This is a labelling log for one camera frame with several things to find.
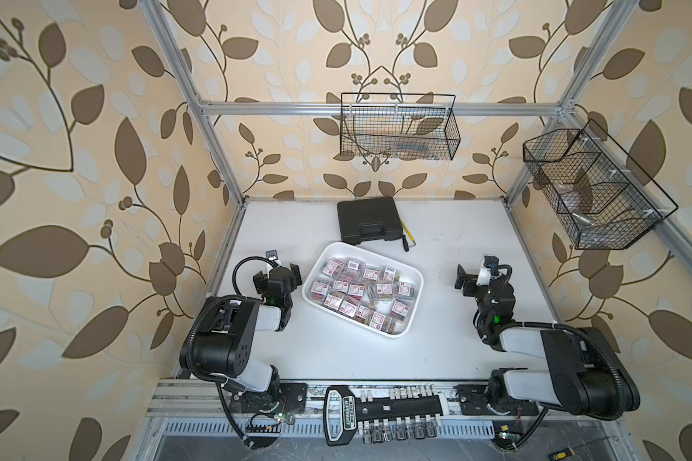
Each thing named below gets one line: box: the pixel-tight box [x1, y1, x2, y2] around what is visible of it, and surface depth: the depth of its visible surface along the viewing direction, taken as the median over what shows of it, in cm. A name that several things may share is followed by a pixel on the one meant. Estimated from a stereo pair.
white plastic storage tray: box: [301, 241, 424, 339], surface depth 93 cm
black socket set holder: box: [322, 385, 450, 446], surface depth 72 cm
